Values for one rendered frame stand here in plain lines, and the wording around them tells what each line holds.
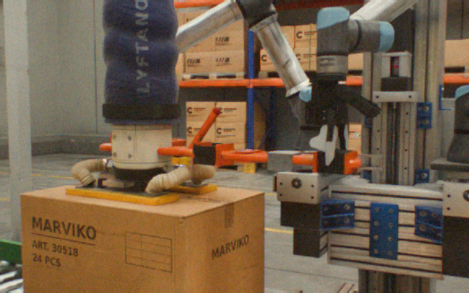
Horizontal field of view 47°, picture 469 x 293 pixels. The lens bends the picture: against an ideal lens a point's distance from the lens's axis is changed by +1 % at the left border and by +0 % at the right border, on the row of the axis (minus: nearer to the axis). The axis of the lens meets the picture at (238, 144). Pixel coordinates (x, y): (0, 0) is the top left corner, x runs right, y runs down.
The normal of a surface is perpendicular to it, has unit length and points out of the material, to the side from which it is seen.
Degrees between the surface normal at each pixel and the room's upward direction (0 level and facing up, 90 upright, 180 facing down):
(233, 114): 90
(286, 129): 90
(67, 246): 90
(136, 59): 110
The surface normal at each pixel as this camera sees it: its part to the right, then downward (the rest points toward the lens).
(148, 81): 0.40, -0.18
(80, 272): -0.51, 0.07
